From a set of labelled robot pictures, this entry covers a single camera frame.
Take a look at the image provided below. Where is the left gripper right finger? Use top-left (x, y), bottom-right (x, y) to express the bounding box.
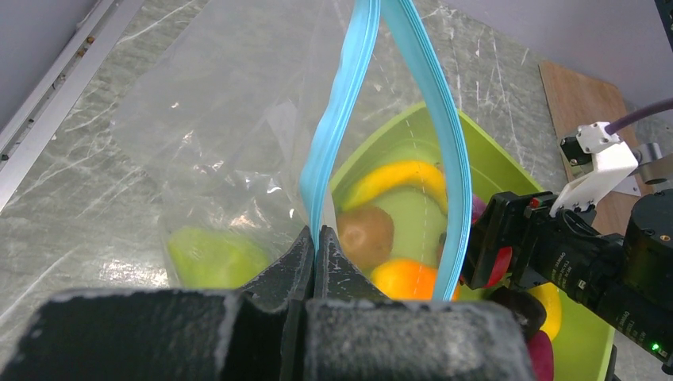
top-left (305, 226), bottom-right (536, 380)

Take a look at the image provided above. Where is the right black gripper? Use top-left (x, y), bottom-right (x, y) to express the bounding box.
top-left (461, 191), bottom-right (563, 290)

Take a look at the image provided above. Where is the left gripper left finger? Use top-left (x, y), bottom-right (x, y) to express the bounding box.
top-left (1, 229), bottom-right (314, 380)

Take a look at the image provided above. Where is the orange mango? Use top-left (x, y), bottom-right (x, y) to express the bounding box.
top-left (370, 259), bottom-right (438, 301)

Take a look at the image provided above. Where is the green pear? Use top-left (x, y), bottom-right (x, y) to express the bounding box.
top-left (166, 227), bottom-right (271, 289)

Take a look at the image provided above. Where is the clear zip top bag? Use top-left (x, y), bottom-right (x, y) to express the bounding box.
top-left (111, 1), bottom-right (472, 301)

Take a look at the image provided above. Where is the red apple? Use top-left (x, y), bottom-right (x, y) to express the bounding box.
top-left (483, 247), bottom-right (513, 288)

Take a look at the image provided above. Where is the dark purple plum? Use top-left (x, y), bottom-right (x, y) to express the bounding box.
top-left (486, 287), bottom-right (547, 341)

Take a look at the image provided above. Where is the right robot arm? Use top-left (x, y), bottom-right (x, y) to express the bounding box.
top-left (460, 189), bottom-right (672, 373)

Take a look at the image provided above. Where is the purple eggplant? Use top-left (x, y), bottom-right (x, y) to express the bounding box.
top-left (471, 194), bottom-right (487, 224)

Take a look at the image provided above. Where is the right yellow banana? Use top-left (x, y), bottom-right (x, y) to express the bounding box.
top-left (528, 283), bottom-right (562, 341)

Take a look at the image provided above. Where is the yellow banana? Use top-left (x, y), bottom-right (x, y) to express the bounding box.
top-left (340, 160), bottom-right (448, 215)
top-left (528, 283), bottom-right (562, 341)

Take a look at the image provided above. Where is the left yellow banana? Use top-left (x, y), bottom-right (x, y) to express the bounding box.
top-left (340, 160), bottom-right (448, 215)

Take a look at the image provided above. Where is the brown kiwi potato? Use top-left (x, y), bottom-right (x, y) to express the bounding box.
top-left (336, 205), bottom-right (394, 271)

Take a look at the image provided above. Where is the green plastic tray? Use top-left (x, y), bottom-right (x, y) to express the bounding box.
top-left (329, 102), bottom-right (614, 380)

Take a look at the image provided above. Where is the purple sweet potato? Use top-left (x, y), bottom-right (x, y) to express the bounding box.
top-left (526, 330), bottom-right (554, 381)

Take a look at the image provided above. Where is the wooden board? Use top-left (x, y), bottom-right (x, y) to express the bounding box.
top-left (538, 60), bottom-right (648, 237)

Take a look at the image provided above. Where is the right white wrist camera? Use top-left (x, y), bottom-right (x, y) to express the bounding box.
top-left (549, 121), bottom-right (638, 217)

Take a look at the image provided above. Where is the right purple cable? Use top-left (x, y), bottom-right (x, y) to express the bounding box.
top-left (604, 97), bottom-right (673, 135)

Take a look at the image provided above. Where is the metal bracket on board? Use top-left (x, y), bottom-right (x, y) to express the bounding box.
top-left (613, 142), bottom-right (672, 197)

